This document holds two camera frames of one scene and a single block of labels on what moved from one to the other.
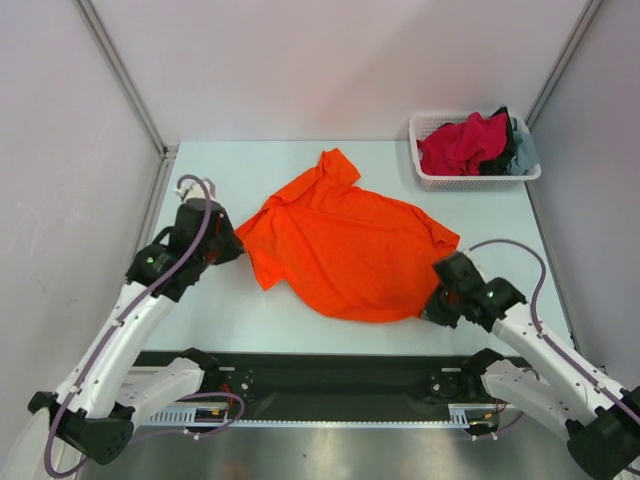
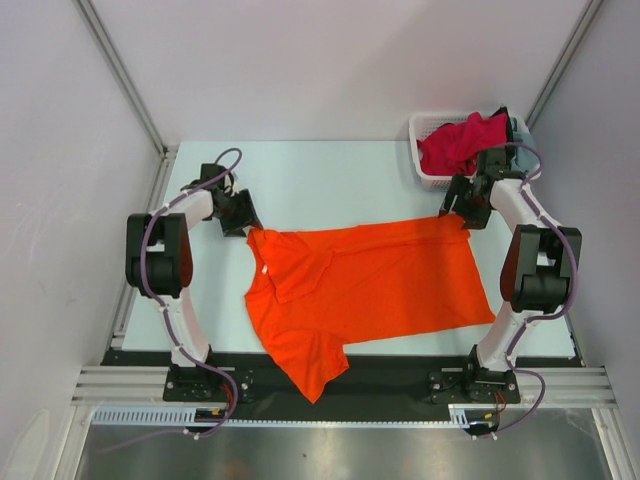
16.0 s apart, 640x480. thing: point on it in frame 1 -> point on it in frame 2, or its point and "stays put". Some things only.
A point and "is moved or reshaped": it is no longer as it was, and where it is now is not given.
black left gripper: [234, 247] -> [246, 216]
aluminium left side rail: [151, 211] stays put
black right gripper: [439, 308] -> [463, 201]
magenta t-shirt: [460, 148] stays put
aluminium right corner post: [563, 62] stays put
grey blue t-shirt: [526, 153] stays put
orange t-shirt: [359, 252] is moved or reshaped
